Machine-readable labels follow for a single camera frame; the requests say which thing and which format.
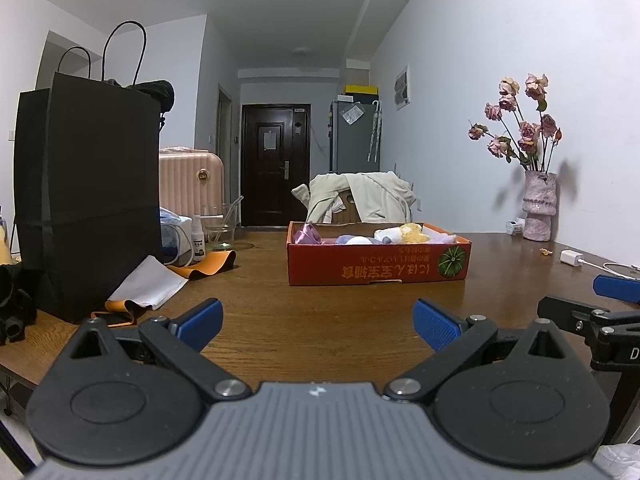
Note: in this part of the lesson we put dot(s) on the beige jacket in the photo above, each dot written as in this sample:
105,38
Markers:
375,195

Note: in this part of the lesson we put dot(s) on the yellow bottle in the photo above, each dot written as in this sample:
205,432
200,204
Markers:
4,255

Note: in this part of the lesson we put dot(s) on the yellow white plush toy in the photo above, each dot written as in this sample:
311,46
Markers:
405,233

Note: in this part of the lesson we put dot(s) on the white folded umbrella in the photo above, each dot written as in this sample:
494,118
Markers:
375,132

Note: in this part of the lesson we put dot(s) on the white stirring rod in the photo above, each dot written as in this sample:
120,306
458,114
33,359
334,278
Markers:
234,212

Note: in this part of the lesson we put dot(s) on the glass beaker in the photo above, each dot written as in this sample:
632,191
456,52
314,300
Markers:
220,235

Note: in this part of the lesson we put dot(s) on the white wall panel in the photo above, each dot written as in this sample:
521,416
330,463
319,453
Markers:
402,89

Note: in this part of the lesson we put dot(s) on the dried pink roses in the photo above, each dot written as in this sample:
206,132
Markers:
527,132

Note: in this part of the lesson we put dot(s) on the grey refrigerator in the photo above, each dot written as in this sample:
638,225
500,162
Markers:
352,145

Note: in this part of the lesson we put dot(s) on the black cloth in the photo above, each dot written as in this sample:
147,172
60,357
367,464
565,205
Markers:
157,92

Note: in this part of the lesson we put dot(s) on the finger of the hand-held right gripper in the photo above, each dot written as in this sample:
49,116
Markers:
595,322
617,287

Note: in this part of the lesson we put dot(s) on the white paper sheet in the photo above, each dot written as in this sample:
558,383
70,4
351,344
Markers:
145,282

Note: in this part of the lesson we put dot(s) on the lavender fluffy cloth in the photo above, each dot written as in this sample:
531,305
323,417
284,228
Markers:
440,236

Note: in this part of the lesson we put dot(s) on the clear bag on refrigerator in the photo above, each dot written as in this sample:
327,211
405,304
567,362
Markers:
351,113

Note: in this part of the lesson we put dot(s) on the white door notice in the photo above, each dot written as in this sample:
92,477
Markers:
269,140

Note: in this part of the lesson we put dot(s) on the black cylinder parts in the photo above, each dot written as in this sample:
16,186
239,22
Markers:
17,300

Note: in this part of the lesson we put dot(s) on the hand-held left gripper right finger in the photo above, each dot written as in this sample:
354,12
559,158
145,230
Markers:
435,325

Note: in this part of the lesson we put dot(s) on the dark wooden door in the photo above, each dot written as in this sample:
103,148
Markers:
275,180

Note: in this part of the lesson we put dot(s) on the yellow box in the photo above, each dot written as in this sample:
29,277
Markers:
361,90

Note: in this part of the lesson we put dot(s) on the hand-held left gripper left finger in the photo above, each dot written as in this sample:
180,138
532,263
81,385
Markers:
200,317

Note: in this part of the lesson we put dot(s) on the orange neoprene sleeve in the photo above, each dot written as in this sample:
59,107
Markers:
210,266
120,310

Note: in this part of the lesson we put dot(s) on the white blue plastic package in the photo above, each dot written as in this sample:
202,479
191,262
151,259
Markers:
176,240

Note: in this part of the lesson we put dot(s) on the pink suitcase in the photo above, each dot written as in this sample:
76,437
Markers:
190,185

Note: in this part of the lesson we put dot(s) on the purple satin bonnet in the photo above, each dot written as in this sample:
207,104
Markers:
307,236

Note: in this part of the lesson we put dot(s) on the black paper bag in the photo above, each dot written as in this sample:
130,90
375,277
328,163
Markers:
90,185

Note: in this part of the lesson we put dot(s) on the pink textured vase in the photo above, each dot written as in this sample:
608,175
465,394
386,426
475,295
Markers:
539,205

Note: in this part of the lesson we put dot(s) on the white spray bottle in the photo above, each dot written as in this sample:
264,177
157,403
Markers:
198,242

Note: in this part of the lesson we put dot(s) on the white round sponge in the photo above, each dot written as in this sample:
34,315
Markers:
359,241

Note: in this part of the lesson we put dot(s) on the small white bottle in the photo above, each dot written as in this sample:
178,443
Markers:
515,227

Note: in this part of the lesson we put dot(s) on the brown wooden chair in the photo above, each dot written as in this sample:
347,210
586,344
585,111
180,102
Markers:
346,210

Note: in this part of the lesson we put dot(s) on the orange cardboard box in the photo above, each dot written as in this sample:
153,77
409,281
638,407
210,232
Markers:
375,265

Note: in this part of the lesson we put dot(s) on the white plastic bag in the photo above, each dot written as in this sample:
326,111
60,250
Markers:
620,460

